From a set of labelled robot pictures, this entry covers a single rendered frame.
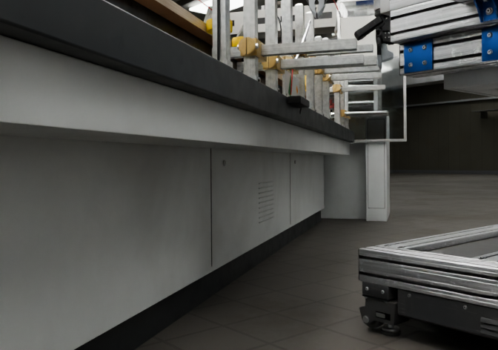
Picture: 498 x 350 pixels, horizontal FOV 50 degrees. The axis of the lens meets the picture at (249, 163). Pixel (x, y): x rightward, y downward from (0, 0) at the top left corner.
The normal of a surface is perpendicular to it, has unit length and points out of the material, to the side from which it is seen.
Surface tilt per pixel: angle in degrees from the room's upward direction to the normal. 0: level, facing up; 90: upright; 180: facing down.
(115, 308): 90
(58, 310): 90
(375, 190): 90
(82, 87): 90
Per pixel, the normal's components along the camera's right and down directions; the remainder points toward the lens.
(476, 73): -0.76, 0.00
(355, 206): -0.29, 0.00
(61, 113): 0.96, 0.00
